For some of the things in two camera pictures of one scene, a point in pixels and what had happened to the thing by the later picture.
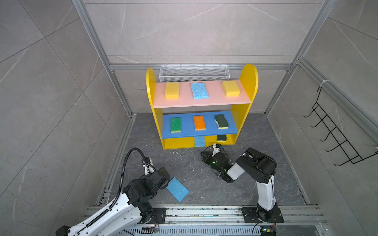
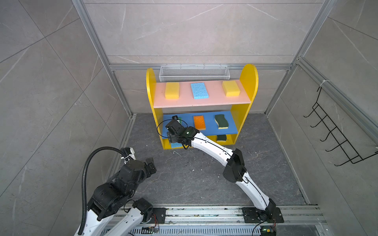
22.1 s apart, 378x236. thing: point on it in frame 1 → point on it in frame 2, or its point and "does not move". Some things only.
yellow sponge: (172, 90) does not move
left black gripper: (144, 179) → (147, 172)
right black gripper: (206, 160) → (171, 138)
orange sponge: (199, 123) does not move
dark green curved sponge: (222, 122) does not move
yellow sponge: (231, 88) does not move
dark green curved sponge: (221, 137) does not move
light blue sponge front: (178, 190) → (176, 145)
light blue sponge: (199, 91) does not move
